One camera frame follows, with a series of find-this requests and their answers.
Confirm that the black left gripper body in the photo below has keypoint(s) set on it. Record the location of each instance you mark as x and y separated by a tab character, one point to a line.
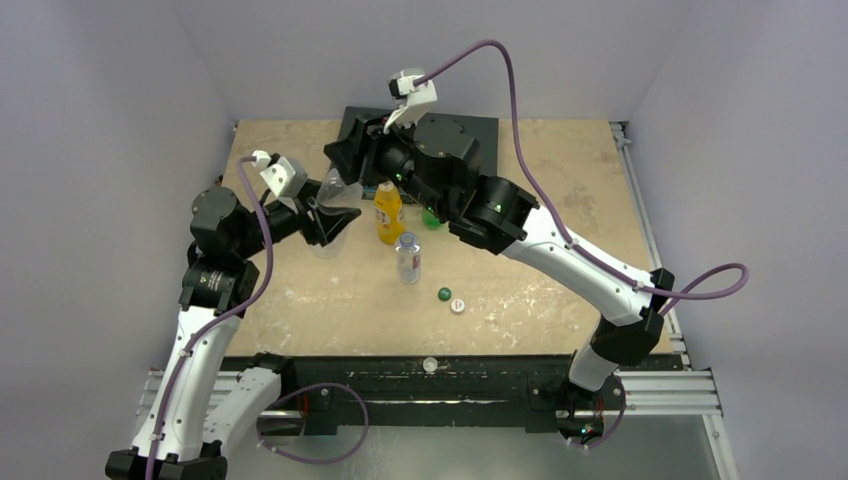
284	220

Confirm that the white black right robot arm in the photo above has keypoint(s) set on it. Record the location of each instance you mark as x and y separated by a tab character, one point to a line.
492	213

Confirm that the clear bottle with label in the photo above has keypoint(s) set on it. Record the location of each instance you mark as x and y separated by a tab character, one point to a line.
408	258

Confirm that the white juice bottle cap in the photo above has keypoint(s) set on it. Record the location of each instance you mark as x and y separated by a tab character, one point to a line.
430	364

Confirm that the dark grey network switch box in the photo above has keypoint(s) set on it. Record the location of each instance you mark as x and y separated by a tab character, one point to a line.
487	136

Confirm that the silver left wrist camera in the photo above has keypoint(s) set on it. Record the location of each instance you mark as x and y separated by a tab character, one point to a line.
283	176

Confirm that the green plastic bottle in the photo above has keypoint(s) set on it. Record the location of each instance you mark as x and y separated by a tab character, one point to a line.
429	220

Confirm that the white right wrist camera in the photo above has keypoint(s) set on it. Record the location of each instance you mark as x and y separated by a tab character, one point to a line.
412	102

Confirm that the orange juice bottle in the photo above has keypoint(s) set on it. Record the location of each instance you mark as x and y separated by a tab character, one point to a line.
389	213

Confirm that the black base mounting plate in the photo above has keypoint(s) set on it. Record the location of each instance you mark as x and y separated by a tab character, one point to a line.
530	392

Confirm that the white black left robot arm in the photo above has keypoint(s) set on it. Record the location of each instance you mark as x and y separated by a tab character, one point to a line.
185	436

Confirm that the aluminium front frame rail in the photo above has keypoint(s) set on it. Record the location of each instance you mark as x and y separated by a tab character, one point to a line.
652	393

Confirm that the aluminium side rail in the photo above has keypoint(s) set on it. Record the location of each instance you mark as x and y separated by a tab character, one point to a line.
623	147

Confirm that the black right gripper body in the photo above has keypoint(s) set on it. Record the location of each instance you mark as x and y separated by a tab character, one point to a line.
361	153

